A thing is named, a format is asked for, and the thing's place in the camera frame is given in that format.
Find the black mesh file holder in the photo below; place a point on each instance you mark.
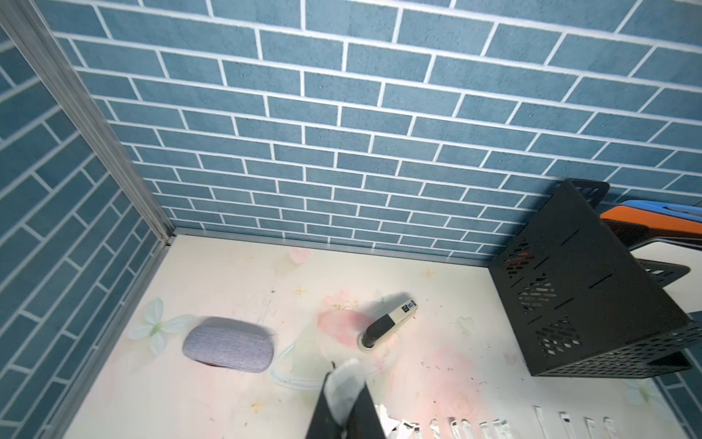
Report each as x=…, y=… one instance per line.
x=579, y=303

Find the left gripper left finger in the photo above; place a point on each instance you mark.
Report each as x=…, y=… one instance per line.
x=323, y=425

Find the eleventh straw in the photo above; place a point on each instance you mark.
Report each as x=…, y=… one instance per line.
x=342, y=389

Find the purple fabric glasses case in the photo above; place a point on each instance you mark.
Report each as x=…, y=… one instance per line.
x=230, y=344

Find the twelfth straw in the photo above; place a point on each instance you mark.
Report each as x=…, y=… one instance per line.
x=610, y=428

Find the blue folder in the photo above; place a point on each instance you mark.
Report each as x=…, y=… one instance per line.
x=689, y=213

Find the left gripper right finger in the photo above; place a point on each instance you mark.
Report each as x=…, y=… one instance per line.
x=363, y=422

